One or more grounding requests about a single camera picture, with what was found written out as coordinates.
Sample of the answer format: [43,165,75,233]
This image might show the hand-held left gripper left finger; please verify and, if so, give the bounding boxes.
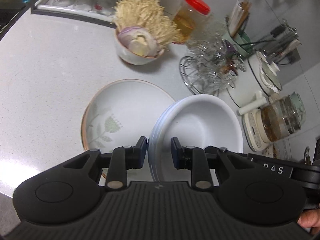
[62,136,147,190]

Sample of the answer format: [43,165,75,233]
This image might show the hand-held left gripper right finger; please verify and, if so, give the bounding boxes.
[171,137,253,190]

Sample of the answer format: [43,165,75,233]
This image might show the white bowl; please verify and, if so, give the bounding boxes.
[151,94,244,180]

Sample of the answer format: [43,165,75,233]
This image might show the white leaf-pattern plate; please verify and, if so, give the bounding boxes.
[80,79,177,178]

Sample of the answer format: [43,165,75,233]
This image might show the person's right hand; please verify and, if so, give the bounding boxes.
[297,208,320,236]

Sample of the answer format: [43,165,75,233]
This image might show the patterned bowl with spices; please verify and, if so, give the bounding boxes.
[262,143,278,158]

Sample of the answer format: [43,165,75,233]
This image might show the glass health kettle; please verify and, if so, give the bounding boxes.
[237,92,307,152]

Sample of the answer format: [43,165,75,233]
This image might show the white electric cooking pot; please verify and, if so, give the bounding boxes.
[226,51,283,108]

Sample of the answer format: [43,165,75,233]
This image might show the pale ceramic bowl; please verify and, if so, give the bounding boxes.
[114,27,165,66]

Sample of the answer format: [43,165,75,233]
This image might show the cluster of clear glasses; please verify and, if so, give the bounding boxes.
[186,20,247,95]

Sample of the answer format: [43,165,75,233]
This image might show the cut purple onion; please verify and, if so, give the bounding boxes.
[117,26,158,57]

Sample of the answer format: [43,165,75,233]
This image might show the purple glass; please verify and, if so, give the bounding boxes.
[224,40,238,59]

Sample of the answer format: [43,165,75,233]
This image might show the green chopstick holder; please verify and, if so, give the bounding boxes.
[222,25,251,58]

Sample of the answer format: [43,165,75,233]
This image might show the red-lid plastic jar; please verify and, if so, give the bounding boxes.
[172,0,211,43]

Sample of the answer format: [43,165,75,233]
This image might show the enoki mushroom bunch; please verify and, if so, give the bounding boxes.
[112,0,185,48]

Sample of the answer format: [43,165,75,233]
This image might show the white drain tray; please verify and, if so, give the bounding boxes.
[31,0,118,27]

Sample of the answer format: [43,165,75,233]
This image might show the black kitchen sink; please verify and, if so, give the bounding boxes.
[0,0,26,41]

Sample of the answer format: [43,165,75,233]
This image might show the round wire glass rack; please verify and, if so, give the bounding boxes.
[178,55,247,98]

